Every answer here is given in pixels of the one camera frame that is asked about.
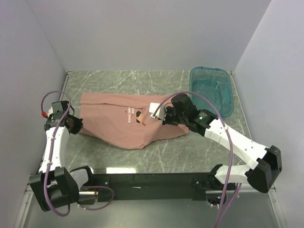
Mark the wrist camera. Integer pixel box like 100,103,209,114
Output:
41,107,53,118
149,103,166,121

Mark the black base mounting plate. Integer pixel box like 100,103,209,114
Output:
78,172,224,205

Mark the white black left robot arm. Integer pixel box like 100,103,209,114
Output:
29,101,95,211

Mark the teal transparent plastic bin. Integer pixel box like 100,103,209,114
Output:
190,66,234,118

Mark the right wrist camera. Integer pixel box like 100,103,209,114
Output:
149,103,166,121

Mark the pink t shirt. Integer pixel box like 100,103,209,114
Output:
79,93,189,149

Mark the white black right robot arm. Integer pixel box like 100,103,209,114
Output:
151,93,282,193

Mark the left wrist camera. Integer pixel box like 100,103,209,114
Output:
41,107,53,118

